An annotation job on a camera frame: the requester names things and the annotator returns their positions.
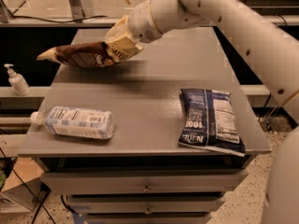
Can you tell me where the bottom grey drawer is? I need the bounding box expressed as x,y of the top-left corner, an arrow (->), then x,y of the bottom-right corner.
86,214 -> 211,224

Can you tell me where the left metal bracket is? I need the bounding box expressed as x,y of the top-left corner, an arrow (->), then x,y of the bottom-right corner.
68,0 -> 95,22

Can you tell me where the grey drawer cabinet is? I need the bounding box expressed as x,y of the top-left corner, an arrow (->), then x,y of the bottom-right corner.
17,26 -> 272,224

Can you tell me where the cardboard box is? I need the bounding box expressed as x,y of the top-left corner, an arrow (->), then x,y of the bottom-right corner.
0,157 -> 43,213

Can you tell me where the top grey drawer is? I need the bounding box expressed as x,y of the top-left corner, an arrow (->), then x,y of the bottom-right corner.
41,170 -> 248,195

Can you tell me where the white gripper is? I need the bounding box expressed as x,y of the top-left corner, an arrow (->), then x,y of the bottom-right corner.
104,0 -> 163,63

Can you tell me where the blue plastic bottle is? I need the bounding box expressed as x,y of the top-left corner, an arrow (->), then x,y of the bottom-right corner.
30,106 -> 115,140

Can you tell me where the middle grey drawer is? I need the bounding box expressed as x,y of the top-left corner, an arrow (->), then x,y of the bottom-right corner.
68,195 -> 224,214

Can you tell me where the black cable on shelf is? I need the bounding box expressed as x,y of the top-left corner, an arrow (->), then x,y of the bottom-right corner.
0,0 -> 108,24

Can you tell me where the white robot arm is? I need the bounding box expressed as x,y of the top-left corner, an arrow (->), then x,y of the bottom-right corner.
105,0 -> 299,224

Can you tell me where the black cable on floor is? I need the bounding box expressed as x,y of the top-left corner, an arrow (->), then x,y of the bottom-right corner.
0,147 -> 58,224

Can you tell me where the grey drawer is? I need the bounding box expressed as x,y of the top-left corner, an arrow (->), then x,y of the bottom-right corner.
86,214 -> 211,224
41,170 -> 248,195
68,195 -> 224,214

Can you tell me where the dark blue chip bag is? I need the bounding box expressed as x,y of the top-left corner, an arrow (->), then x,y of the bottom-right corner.
178,89 -> 245,157

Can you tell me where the white pump dispenser bottle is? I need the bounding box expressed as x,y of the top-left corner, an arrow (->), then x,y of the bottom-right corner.
5,63 -> 31,96

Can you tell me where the brown chip bag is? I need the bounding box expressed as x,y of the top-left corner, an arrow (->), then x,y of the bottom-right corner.
36,41 -> 140,68

